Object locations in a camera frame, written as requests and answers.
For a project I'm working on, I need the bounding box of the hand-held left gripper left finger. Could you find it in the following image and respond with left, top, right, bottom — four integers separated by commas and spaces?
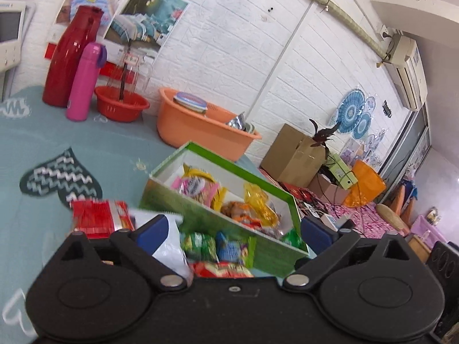
57, 214, 189, 292

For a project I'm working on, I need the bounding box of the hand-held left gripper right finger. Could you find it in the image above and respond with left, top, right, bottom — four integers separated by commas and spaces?
281, 216, 411, 292

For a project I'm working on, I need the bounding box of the white snack bag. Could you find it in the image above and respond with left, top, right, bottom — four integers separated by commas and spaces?
129, 210, 194, 284

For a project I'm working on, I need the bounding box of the green cardboard box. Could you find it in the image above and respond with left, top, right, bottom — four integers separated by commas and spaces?
139, 141, 310, 278

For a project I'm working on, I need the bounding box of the red snack bag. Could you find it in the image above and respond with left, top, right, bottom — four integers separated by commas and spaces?
71, 200, 136, 240

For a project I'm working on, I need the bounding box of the pile of snack packets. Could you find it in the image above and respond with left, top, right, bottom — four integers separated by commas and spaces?
170, 165, 309, 279

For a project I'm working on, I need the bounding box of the small cardboard box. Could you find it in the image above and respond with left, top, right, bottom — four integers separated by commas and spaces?
308, 172, 350, 205

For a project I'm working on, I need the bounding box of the dark red flat box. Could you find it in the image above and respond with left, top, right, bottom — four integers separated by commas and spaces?
281, 183, 313, 201

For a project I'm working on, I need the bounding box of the light green box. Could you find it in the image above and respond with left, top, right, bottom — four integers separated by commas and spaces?
324, 152, 357, 189

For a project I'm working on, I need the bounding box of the orange plastic bag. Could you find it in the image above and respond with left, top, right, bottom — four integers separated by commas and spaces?
342, 160, 388, 208

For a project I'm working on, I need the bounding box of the large cardboard box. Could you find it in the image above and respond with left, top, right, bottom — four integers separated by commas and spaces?
260, 124, 328, 189

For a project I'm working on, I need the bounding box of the purple leaf plant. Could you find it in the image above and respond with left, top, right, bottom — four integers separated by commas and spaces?
308, 118, 339, 149

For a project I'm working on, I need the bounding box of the purple plastic bin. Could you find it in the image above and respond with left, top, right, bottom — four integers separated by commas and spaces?
411, 215, 449, 248

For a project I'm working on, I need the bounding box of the orange plastic tub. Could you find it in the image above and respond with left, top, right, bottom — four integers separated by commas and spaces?
157, 87, 262, 162

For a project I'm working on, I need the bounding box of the red plastic basin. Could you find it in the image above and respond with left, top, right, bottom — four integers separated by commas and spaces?
94, 86, 150, 122

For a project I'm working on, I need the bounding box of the teal printed tablecloth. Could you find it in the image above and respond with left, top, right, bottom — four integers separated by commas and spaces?
0, 86, 312, 344

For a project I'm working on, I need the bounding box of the glass pitcher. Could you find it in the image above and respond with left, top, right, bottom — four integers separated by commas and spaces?
108, 52, 155, 95

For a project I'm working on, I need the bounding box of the dark stirring utensil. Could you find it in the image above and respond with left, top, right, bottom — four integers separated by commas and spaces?
118, 39, 132, 103

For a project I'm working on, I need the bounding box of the pink thermos bottle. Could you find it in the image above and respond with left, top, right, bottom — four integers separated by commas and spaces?
65, 42, 107, 122

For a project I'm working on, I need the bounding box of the white air conditioner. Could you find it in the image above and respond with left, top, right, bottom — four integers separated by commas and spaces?
387, 30, 429, 112

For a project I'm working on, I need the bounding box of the red thermos jug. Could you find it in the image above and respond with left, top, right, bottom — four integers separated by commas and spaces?
42, 5, 104, 108

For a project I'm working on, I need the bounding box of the white appliance with screen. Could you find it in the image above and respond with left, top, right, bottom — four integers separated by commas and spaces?
0, 0, 36, 97

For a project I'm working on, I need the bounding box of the small blue round wall decoration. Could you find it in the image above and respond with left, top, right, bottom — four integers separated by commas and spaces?
353, 113, 374, 142

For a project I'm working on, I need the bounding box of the large blue round wall decoration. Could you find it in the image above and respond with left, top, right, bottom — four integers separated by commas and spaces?
337, 88, 366, 133

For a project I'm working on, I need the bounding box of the teal bedding wall poster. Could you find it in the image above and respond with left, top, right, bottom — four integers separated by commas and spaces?
104, 0, 189, 58

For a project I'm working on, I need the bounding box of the wrapped wall pipe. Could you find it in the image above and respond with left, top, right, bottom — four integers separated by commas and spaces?
269, 0, 395, 61

